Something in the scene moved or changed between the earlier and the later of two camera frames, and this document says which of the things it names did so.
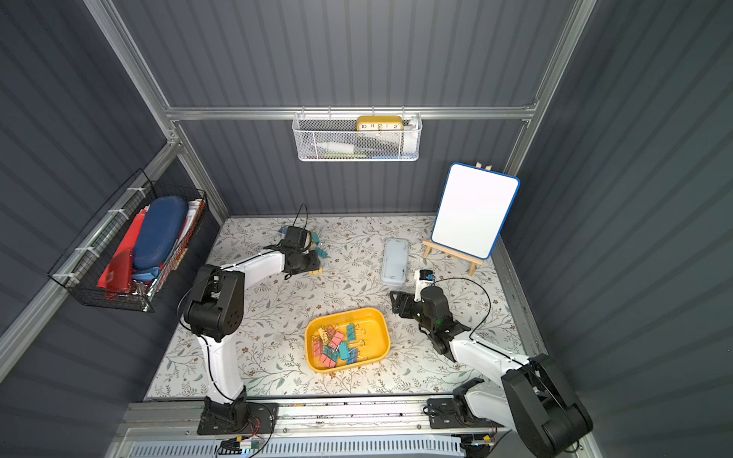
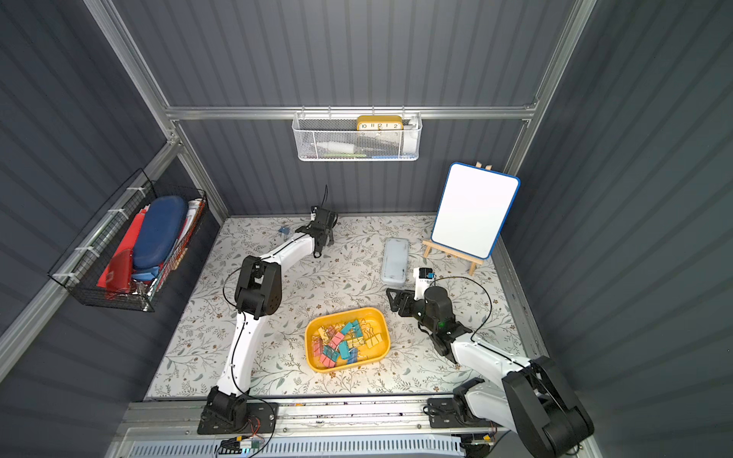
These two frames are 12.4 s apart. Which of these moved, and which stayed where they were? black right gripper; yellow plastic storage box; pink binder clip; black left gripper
Moved: black left gripper
Stayed: black right gripper; pink binder clip; yellow plastic storage box
